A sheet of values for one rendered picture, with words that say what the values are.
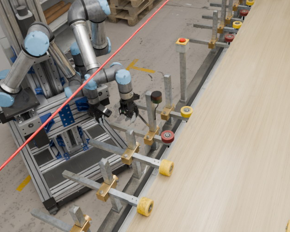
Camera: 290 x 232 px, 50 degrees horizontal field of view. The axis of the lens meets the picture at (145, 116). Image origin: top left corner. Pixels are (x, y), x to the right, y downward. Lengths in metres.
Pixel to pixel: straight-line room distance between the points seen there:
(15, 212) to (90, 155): 0.79
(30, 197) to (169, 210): 1.69
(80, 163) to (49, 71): 0.92
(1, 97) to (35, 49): 0.38
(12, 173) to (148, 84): 1.80
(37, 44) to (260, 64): 1.58
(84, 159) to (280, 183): 1.68
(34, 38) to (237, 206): 1.30
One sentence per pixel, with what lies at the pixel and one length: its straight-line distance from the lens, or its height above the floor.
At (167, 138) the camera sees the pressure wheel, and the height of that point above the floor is 0.91.
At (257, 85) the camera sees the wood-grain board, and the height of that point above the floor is 0.90.
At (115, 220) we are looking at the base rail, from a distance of 1.82.
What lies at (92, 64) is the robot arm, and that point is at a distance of 1.69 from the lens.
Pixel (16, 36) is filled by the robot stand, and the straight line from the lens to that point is 2.16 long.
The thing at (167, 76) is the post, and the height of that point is 1.12.
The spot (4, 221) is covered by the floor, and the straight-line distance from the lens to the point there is 2.97.
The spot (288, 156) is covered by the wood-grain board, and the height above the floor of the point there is 0.90.
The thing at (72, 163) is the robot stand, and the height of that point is 0.21.
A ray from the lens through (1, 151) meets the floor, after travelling 3.52.
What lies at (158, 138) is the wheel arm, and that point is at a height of 0.86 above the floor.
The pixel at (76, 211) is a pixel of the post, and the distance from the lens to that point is 1.42.
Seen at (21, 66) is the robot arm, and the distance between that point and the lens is 1.83.
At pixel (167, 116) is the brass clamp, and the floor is 0.85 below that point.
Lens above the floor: 2.26
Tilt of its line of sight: 42 degrees down
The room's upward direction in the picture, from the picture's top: 8 degrees counter-clockwise
